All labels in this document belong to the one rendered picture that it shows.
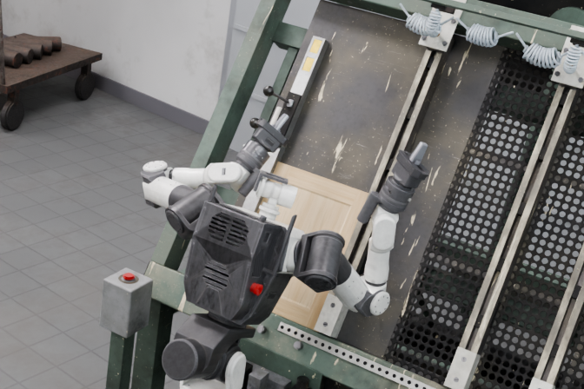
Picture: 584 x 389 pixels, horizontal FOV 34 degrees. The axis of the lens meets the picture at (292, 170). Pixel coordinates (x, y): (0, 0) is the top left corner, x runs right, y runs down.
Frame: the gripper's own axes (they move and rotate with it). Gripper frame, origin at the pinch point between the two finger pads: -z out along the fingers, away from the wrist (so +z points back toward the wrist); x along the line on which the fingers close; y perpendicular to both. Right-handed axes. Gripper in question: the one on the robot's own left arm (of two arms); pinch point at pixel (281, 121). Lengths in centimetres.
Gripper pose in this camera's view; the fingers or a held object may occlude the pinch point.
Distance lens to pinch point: 308.3
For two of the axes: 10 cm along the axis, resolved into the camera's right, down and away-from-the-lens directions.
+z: -6.2, 7.8, -1.3
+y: 3.0, 0.8, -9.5
